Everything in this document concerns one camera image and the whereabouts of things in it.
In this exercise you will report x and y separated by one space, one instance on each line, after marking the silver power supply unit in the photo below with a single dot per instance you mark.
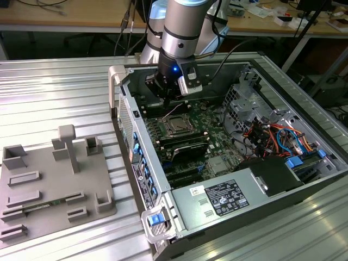
187 209

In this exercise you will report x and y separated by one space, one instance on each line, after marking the long black expansion slot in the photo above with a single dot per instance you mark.
187 180
179 171

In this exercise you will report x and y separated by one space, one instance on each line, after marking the black plastic air shroud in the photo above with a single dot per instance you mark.
274 174

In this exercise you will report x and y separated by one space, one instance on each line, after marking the thin metal locking lever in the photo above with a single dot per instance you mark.
175 109

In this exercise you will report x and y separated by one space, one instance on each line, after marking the wooden desk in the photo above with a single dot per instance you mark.
81 16

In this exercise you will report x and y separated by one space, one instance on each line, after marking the blue slot retainer clip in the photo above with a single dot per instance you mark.
148 174
137 151
153 190
144 163
136 136

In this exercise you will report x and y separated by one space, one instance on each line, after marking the small blue plastic tab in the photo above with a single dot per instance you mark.
321 154

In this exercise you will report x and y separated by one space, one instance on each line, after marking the brown arm base plate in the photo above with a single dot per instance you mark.
137 58

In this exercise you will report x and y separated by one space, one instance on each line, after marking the open PC case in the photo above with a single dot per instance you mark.
231 81

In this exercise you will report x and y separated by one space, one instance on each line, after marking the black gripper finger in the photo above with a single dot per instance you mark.
155 85
174 89

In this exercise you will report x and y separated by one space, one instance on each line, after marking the grey parts rack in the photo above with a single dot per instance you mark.
54 176

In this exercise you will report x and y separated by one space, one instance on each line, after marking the silver finned chipset heatsink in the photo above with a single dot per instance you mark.
217 165

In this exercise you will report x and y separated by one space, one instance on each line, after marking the black RAM slot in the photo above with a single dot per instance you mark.
152 113
152 106
166 142
152 110
167 145
166 139

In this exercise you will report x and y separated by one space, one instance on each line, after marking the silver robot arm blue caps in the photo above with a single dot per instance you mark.
182 27

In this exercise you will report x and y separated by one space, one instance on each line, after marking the blue case latch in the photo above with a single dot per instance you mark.
155 220

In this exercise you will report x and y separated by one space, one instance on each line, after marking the green motherboard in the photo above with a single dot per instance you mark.
217 144

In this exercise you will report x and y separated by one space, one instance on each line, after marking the green RAM stick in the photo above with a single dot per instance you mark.
55 202

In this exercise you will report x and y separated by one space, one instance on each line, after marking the white box black inset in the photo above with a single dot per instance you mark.
284 19

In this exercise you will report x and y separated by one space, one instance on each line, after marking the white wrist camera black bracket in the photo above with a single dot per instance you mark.
187 85

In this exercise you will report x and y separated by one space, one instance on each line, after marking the perforated metal drive cage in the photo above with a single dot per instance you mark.
239 103

